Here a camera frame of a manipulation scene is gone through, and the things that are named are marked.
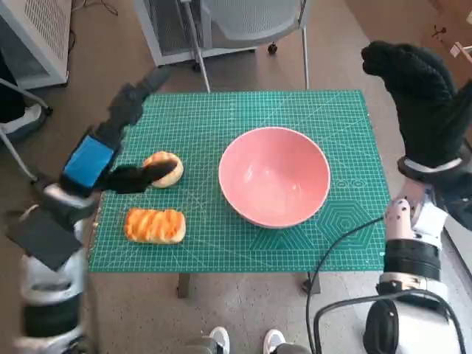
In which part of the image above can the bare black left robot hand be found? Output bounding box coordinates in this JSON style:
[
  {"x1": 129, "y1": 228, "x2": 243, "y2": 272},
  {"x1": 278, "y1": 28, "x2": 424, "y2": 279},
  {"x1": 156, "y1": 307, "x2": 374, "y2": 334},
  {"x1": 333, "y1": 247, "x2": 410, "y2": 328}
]
[{"x1": 58, "y1": 68, "x2": 178, "y2": 197}]

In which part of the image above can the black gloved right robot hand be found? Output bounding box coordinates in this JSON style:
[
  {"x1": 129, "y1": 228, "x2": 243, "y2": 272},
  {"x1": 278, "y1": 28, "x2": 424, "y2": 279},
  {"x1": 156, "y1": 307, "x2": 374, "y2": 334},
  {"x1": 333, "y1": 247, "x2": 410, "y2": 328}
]
[{"x1": 360, "y1": 40, "x2": 468, "y2": 171}]

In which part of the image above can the round toy bread bun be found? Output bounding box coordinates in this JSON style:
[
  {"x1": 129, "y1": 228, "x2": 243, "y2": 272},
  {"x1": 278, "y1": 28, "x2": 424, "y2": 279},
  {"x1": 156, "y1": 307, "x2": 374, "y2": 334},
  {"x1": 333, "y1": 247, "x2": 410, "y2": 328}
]
[{"x1": 142, "y1": 150, "x2": 184, "y2": 190}]

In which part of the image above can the rectangular orange toy bread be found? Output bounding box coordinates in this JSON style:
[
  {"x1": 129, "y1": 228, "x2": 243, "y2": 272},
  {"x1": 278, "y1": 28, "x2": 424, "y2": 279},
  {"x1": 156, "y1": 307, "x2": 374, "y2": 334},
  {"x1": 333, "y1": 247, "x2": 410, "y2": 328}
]
[{"x1": 124, "y1": 207, "x2": 187, "y2": 245}]

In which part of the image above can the pink bowl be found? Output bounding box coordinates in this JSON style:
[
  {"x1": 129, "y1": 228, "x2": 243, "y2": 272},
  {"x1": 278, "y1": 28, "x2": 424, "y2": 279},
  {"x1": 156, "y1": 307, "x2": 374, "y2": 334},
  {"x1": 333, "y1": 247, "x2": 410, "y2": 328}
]
[{"x1": 218, "y1": 127, "x2": 331, "y2": 230}]

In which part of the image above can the black office chair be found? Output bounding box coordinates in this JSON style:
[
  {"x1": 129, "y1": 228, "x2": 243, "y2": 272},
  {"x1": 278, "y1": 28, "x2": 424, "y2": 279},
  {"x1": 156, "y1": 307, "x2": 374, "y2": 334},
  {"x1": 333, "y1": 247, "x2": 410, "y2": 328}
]
[{"x1": 0, "y1": 47, "x2": 53, "y2": 185}]

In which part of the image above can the large cardboard box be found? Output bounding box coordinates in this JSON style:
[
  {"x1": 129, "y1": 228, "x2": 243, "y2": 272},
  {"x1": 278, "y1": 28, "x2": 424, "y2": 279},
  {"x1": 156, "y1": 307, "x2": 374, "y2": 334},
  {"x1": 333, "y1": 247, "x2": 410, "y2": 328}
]
[{"x1": 420, "y1": 0, "x2": 472, "y2": 71}]

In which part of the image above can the white perforated cabinet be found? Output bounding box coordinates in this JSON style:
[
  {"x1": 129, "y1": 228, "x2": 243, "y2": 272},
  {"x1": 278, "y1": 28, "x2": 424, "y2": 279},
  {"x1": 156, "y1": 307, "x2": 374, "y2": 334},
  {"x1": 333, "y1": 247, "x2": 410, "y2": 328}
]
[{"x1": 0, "y1": 0, "x2": 73, "y2": 90}]

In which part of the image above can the green cutting mat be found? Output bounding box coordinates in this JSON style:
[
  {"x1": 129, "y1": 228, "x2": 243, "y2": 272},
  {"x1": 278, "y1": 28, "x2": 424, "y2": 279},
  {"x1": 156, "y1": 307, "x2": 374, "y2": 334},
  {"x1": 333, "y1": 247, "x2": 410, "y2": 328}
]
[{"x1": 88, "y1": 90, "x2": 392, "y2": 274}]

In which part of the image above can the small wooden table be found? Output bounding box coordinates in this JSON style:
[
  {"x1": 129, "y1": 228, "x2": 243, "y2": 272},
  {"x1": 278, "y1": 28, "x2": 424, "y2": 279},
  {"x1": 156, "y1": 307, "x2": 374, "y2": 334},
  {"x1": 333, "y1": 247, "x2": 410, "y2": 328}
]
[{"x1": 86, "y1": 90, "x2": 392, "y2": 299}]

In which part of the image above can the grey mesh chair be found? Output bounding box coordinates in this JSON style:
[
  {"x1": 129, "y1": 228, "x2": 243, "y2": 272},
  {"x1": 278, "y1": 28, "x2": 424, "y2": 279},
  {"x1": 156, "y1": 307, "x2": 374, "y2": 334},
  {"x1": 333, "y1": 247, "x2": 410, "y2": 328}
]
[{"x1": 184, "y1": 0, "x2": 311, "y2": 93}]

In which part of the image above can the person's white left shoe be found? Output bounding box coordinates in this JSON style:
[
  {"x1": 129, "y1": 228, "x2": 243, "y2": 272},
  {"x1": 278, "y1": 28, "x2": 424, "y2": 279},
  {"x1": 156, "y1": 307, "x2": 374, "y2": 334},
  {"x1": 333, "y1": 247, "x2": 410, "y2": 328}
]
[{"x1": 209, "y1": 326, "x2": 232, "y2": 354}]

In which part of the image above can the person's white shoe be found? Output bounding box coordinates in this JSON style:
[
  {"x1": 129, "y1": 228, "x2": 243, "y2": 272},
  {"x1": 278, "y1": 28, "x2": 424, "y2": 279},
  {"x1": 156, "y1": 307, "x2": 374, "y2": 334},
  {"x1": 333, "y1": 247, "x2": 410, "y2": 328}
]
[
  {"x1": 209, "y1": 326, "x2": 232, "y2": 354},
  {"x1": 264, "y1": 329, "x2": 286, "y2": 354}
]

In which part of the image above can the person's white right shoe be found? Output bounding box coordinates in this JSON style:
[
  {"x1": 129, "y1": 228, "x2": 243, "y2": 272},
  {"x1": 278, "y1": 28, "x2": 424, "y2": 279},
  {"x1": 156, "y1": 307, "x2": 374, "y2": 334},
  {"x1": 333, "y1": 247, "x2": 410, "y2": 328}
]
[{"x1": 264, "y1": 329, "x2": 286, "y2": 354}]

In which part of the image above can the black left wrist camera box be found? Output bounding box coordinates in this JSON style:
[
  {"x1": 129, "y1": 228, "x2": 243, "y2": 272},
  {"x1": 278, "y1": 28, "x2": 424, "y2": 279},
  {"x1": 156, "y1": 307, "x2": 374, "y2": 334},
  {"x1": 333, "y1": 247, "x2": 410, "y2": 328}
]
[{"x1": 5, "y1": 209, "x2": 84, "y2": 272}]

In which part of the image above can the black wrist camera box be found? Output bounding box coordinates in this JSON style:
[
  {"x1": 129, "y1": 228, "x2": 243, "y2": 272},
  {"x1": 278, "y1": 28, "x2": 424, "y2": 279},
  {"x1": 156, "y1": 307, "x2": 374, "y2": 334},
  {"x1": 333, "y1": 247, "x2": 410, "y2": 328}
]
[
  {"x1": 437, "y1": 77, "x2": 472, "y2": 240},
  {"x1": 5, "y1": 209, "x2": 84, "y2": 272}
]

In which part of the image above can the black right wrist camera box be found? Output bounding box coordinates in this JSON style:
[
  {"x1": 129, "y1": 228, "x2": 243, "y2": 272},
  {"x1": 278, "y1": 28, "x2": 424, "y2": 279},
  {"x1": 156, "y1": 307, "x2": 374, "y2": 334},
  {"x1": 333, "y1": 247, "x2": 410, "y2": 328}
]
[{"x1": 437, "y1": 77, "x2": 472, "y2": 240}]

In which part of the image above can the thin black floor cable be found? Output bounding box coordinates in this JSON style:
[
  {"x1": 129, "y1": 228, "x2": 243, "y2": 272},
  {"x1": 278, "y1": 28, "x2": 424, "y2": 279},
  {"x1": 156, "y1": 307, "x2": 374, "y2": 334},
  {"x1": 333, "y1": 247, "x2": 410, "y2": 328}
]
[{"x1": 68, "y1": 0, "x2": 119, "y2": 49}]

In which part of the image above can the long black right arm cable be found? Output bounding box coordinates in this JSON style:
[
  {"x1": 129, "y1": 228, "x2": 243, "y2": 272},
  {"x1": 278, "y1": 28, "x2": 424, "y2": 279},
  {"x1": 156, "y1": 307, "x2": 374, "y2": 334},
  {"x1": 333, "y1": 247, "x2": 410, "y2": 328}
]
[{"x1": 305, "y1": 216, "x2": 386, "y2": 354}]

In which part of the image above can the looped black right arm cable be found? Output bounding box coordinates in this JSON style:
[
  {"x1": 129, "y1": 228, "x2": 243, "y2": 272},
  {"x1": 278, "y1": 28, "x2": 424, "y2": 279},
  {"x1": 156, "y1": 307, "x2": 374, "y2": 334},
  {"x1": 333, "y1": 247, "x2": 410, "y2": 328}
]
[{"x1": 314, "y1": 290, "x2": 468, "y2": 354}]

